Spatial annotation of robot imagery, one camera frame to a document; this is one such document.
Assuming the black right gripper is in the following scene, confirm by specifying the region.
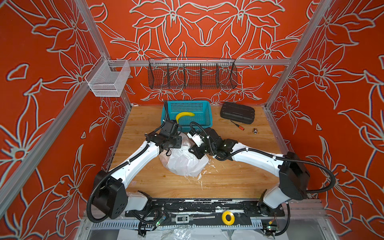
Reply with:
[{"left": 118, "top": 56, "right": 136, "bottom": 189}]
[{"left": 185, "top": 138, "right": 217, "bottom": 160}]

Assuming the white plastic bag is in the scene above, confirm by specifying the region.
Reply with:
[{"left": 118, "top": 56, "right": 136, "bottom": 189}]
[{"left": 159, "top": 133, "right": 209, "bottom": 177}]

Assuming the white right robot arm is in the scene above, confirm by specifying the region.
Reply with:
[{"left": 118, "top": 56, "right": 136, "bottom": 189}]
[{"left": 187, "top": 128, "right": 310, "bottom": 215}]

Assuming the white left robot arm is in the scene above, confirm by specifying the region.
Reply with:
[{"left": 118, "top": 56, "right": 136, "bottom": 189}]
[{"left": 86, "top": 133, "right": 182, "bottom": 223}]

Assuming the yellow banana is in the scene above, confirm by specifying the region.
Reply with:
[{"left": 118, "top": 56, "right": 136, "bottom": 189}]
[{"left": 175, "top": 112, "right": 195, "bottom": 124}]

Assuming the teal plastic basket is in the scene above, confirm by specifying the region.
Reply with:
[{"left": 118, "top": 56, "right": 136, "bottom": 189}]
[{"left": 161, "top": 100, "right": 214, "bottom": 133}]

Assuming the black plastic tool case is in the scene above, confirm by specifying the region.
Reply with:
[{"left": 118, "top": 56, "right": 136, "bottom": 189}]
[{"left": 220, "top": 102, "right": 255, "bottom": 125}]

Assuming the yellow tape roll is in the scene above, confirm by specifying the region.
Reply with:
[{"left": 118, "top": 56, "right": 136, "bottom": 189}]
[{"left": 222, "top": 211, "right": 235, "bottom": 226}]

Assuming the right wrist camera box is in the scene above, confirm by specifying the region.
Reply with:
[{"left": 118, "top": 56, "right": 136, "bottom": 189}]
[{"left": 192, "top": 134, "right": 204, "bottom": 147}]

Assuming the red handled screwdriver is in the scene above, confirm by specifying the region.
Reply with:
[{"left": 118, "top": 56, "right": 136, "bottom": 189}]
[{"left": 230, "top": 120, "right": 245, "bottom": 131}]

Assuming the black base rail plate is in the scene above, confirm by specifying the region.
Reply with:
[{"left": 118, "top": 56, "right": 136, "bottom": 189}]
[{"left": 124, "top": 197, "right": 286, "bottom": 218}]

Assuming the black wire wall basket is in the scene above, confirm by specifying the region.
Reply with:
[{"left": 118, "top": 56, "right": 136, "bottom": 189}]
[{"left": 148, "top": 57, "right": 238, "bottom": 90}]

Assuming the white wire wall basket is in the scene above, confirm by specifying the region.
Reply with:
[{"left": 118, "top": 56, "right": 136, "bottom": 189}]
[{"left": 85, "top": 55, "right": 131, "bottom": 97}]

